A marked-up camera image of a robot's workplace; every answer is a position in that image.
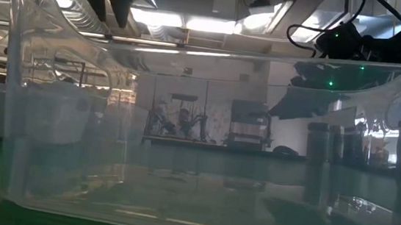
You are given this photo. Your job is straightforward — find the black rounded object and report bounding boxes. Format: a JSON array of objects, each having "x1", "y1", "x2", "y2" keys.
[{"x1": 272, "y1": 144, "x2": 300, "y2": 157}]

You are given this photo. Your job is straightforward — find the ceiling light fixture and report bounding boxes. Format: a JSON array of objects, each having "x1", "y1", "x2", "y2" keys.
[{"x1": 129, "y1": 7, "x2": 238, "y2": 35}]

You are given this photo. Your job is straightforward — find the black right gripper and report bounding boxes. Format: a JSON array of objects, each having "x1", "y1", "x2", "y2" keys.
[{"x1": 269, "y1": 17, "x2": 365, "y2": 126}]

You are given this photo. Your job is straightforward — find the black table edge rail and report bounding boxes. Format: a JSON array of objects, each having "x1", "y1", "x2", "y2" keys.
[{"x1": 141, "y1": 135, "x2": 308, "y2": 161}]

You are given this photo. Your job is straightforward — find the metal shelf cart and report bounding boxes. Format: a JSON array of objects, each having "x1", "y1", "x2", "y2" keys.
[{"x1": 227, "y1": 99, "x2": 275, "y2": 151}]

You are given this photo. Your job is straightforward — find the black frame white backdrop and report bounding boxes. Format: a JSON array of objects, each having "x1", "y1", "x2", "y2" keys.
[{"x1": 148, "y1": 74, "x2": 236, "y2": 146}]

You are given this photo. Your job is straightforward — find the large clear plastic bin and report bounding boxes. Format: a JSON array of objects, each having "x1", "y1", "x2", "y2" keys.
[{"x1": 0, "y1": 0, "x2": 401, "y2": 225}]

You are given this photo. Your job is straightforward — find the grey ceiling box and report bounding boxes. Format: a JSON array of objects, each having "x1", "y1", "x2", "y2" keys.
[{"x1": 212, "y1": 0, "x2": 239, "y2": 16}]

